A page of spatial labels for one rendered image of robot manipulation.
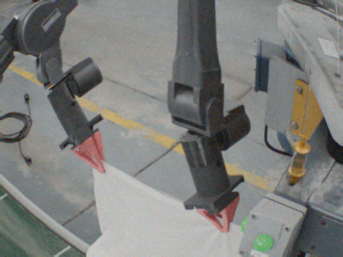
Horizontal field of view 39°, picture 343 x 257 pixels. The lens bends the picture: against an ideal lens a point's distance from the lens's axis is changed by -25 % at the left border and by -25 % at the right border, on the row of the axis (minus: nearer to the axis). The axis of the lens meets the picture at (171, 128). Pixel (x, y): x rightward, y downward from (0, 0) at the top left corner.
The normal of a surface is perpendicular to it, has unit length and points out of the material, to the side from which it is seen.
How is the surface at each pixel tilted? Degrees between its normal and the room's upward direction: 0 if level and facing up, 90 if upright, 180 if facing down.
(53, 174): 0
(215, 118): 79
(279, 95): 90
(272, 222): 90
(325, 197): 0
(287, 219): 0
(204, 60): 69
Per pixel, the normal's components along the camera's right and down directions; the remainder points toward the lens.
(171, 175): 0.05, -0.84
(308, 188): -0.24, -0.53
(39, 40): 0.70, 0.26
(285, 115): -0.59, 0.41
